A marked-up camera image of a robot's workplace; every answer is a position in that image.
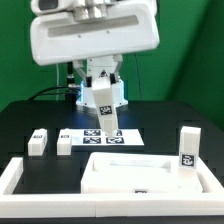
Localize black cables on table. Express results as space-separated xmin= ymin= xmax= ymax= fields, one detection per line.
xmin=27 ymin=85 xmax=70 ymax=102

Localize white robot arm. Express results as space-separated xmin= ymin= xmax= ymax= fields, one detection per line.
xmin=30 ymin=0 xmax=160 ymax=108

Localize white U-shaped fence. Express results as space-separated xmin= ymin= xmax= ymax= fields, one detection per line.
xmin=0 ymin=157 xmax=224 ymax=218

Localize white desk tabletop tray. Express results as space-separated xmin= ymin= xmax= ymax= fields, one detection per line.
xmin=81 ymin=152 xmax=203 ymax=193

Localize white marker base plate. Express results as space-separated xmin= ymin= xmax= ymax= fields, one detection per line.
xmin=69 ymin=129 xmax=144 ymax=146

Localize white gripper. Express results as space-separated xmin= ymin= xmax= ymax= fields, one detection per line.
xmin=30 ymin=0 xmax=160 ymax=88

